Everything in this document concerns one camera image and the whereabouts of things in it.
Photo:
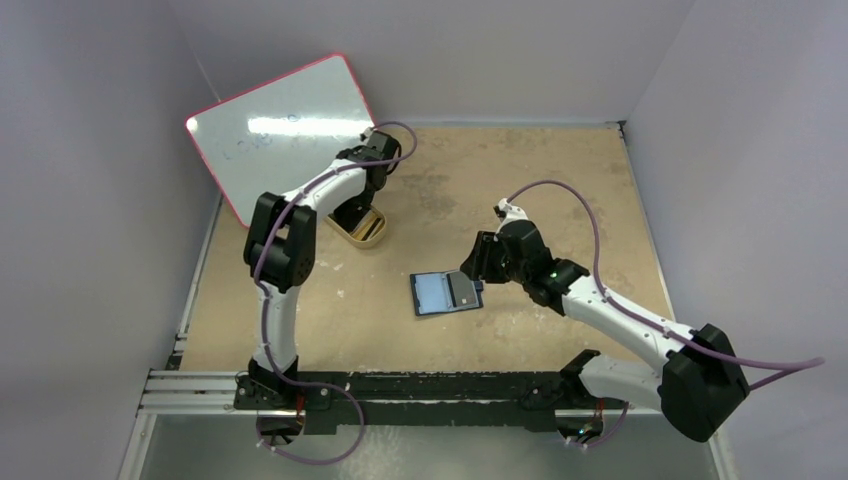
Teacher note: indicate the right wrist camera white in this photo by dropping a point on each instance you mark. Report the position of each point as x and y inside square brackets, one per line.
[508, 213]

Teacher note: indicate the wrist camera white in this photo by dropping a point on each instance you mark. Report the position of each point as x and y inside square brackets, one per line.
[508, 213]
[367, 133]

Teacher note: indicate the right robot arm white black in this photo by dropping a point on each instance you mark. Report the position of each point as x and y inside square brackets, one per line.
[686, 374]

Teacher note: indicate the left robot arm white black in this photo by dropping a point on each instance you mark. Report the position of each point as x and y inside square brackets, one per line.
[281, 245]

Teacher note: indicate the aluminium rail frame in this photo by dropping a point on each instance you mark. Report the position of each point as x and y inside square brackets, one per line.
[210, 393]

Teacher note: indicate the blue leather card holder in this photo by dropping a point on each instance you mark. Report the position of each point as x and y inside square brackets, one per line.
[430, 294]

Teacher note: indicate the beige oval card tray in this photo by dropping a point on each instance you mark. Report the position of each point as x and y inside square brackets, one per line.
[347, 235]

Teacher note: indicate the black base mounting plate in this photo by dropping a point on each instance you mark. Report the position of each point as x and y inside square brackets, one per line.
[539, 402]

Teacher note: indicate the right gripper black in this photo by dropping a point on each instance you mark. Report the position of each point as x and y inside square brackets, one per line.
[479, 256]

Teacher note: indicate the whiteboard with pink frame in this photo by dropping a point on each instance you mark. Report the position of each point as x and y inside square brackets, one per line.
[278, 135]

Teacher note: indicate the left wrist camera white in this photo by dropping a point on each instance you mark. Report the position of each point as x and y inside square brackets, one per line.
[367, 133]

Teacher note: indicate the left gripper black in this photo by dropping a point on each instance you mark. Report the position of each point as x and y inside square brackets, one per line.
[361, 200]

